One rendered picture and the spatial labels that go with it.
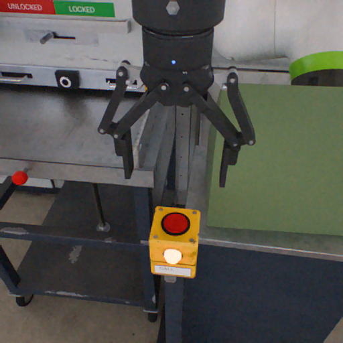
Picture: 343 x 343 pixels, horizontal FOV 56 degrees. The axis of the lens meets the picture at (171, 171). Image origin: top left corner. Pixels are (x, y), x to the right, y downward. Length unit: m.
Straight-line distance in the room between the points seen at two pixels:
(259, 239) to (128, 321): 0.85
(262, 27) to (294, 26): 0.06
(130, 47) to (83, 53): 0.14
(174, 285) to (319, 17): 0.57
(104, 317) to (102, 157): 0.85
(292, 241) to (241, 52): 0.41
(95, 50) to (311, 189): 0.68
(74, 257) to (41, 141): 0.69
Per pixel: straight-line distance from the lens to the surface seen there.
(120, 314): 1.48
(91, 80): 1.03
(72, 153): 0.81
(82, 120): 0.93
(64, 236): 1.06
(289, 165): 0.64
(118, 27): 0.91
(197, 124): 1.46
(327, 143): 0.62
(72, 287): 1.37
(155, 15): 0.32
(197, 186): 0.83
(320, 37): 0.68
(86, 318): 1.50
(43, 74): 1.08
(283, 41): 0.71
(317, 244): 0.78
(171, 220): 0.55
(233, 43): 0.72
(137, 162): 0.75
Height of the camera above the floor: 1.33
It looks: 42 degrees down
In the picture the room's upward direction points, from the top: straight up
